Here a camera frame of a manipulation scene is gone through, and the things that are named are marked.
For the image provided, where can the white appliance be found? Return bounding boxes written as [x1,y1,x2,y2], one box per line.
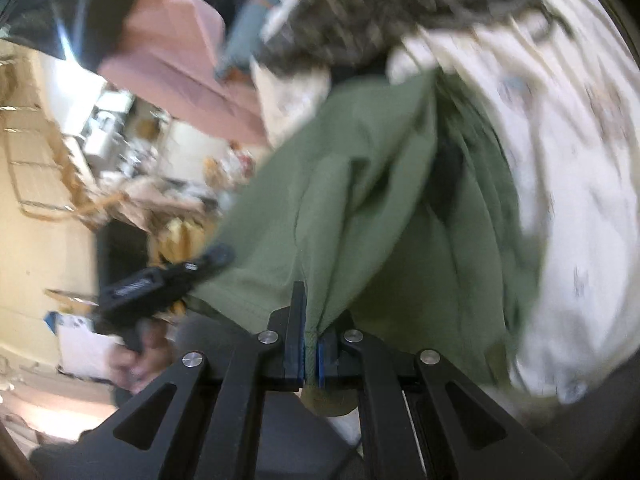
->
[80,90,137,157]

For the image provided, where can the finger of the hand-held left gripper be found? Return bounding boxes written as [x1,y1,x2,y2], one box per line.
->
[165,244,236,287]

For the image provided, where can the white paper sheet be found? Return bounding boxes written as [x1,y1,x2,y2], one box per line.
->
[52,310,126,378]

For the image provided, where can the cluttered wooden table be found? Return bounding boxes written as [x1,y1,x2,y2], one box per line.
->
[82,150,261,268]

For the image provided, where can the green pants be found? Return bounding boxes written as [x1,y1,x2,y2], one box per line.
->
[187,67,546,417]

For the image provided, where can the grey patterned garment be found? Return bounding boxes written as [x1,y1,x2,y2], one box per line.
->
[260,0,576,83]

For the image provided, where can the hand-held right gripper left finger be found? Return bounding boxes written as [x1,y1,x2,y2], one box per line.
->
[77,281,308,480]

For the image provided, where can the cream printed bed sheet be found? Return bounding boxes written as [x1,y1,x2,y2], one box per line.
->
[250,0,640,407]

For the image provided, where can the pink cloth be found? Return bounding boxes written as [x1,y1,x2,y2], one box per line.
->
[97,0,269,145]

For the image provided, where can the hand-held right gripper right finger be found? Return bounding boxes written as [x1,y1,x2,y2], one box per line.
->
[317,310,573,480]

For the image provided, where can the blue cloth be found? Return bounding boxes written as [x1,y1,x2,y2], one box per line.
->
[215,0,282,81]

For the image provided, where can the person's left hand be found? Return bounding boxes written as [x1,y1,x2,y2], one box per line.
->
[107,319,177,394]

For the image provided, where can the dark navy cloth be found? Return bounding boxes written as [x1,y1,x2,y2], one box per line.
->
[0,0,278,73]

